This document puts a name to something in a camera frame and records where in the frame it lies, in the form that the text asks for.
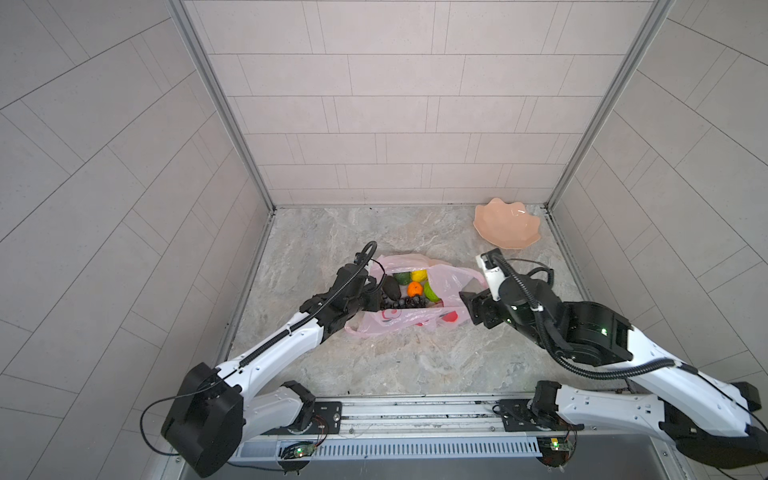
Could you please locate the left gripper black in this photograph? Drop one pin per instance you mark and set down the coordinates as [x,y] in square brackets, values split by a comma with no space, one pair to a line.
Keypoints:
[372,291]

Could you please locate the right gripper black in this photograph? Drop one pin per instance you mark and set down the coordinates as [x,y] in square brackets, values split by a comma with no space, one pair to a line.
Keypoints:
[478,302]

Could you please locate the pink plastic bag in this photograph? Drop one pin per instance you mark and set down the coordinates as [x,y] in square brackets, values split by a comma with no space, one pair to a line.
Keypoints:
[446,280]

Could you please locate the pink scalloped bowl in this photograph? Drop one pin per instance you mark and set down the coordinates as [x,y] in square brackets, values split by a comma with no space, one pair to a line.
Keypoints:
[506,225]

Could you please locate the green fake fruit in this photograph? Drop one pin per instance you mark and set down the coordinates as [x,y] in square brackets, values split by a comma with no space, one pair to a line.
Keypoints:
[403,278]

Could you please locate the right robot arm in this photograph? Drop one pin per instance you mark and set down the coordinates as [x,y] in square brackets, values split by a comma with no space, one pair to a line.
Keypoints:
[707,420]

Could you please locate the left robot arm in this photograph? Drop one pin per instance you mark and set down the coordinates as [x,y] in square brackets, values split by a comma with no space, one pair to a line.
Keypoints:
[217,408]

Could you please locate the dark brown fake fruit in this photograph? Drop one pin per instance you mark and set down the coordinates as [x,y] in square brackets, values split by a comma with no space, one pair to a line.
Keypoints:
[391,288]

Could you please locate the dark fake grapes bunch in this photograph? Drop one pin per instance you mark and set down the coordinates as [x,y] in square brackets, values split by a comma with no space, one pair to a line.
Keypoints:
[394,308]

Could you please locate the yellow fake banana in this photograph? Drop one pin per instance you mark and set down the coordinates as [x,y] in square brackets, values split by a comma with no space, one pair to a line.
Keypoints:
[429,293]

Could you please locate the orange fake tangerine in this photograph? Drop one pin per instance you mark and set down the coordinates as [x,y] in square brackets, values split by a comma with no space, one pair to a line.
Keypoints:
[414,290]

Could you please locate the yellow fake lemon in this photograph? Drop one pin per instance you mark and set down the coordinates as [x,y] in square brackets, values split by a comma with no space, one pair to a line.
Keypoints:
[419,277]

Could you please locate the right circuit board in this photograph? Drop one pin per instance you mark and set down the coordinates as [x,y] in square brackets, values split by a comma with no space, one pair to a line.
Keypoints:
[555,451]

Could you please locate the circuit board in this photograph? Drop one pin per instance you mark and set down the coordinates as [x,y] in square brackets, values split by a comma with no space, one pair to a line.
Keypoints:
[297,451]
[555,451]

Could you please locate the left circuit board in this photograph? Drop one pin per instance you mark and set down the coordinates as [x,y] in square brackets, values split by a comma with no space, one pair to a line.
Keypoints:
[297,451]

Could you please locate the white vented grille strip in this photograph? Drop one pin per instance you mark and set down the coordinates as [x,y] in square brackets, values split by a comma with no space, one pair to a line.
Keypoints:
[399,448]

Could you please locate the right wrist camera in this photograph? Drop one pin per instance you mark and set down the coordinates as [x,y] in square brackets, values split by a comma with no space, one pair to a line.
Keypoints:
[492,272]

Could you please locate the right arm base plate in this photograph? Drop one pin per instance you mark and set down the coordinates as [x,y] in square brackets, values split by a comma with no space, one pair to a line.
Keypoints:
[532,415]

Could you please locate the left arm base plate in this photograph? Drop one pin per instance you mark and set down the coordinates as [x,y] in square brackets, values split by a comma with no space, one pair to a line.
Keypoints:
[324,418]

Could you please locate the aluminium mounting rail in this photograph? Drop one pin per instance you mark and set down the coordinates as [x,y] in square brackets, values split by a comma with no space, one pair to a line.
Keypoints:
[471,415]

